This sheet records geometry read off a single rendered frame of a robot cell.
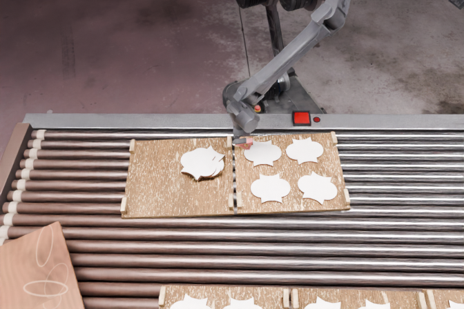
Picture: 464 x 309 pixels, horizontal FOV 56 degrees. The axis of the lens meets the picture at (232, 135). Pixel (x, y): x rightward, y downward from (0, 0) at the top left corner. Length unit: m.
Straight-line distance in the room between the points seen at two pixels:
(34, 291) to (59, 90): 2.25
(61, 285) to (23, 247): 0.20
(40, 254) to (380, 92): 2.57
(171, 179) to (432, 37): 2.82
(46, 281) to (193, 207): 0.53
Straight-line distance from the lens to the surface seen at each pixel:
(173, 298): 1.50
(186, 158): 1.69
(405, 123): 1.98
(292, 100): 2.88
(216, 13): 3.98
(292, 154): 1.73
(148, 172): 1.73
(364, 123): 1.93
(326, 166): 1.73
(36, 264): 1.55
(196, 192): 1.65
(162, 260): 1.57
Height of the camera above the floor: 2.35
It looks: 52 degrees down
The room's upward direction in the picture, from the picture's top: 3 degrees counter-clockwise
